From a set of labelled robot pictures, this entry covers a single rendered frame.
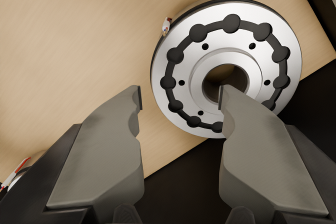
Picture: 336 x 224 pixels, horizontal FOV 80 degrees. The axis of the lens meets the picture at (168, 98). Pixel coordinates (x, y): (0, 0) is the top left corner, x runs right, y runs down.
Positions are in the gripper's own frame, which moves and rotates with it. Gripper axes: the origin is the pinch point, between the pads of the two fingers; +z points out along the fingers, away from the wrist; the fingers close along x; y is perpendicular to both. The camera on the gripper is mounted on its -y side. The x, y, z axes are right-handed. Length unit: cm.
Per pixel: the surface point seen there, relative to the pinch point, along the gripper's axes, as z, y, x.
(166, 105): 1.5, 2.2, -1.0
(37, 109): 4.6, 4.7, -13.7
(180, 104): 1.8, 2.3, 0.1
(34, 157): 3.7, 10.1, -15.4
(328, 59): 4.7, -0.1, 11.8
